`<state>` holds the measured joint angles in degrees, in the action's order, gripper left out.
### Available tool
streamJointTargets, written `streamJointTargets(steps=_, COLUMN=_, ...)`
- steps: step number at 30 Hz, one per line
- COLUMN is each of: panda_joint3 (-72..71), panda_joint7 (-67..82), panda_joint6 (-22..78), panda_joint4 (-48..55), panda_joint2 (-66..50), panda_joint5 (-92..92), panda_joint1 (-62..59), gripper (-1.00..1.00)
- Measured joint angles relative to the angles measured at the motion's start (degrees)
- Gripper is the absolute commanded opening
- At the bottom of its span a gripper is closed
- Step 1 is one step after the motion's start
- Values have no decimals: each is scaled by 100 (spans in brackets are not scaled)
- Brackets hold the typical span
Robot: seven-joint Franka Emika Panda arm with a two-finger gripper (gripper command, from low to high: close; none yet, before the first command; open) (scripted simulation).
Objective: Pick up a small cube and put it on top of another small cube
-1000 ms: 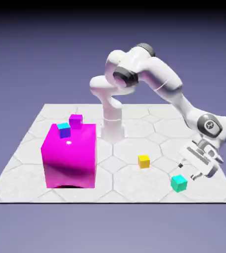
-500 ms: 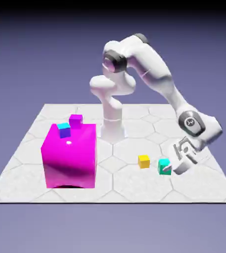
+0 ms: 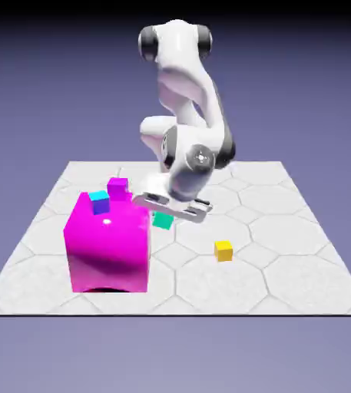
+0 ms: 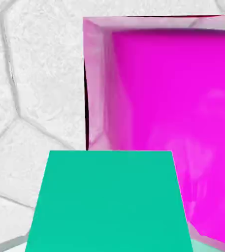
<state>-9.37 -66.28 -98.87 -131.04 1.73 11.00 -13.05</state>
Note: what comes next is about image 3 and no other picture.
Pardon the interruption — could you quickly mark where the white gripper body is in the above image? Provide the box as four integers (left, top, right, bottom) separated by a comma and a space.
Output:
131, 191, 214, 224

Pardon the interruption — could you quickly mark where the small green cube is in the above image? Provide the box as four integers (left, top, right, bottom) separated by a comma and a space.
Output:
151, 210, 175, 231

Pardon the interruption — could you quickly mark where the small magenta cube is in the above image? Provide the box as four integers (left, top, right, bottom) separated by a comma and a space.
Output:
106, 177, 133, 203

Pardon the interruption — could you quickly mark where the small yellow cube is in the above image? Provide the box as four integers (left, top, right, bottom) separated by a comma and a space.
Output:
214, 239, 234, 263

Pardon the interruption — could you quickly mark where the small blue cube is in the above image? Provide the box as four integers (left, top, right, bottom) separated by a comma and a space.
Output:
88, 190, 111, 216

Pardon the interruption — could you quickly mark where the large magenta box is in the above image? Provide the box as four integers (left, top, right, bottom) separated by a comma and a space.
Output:
63, 190, 151, 294

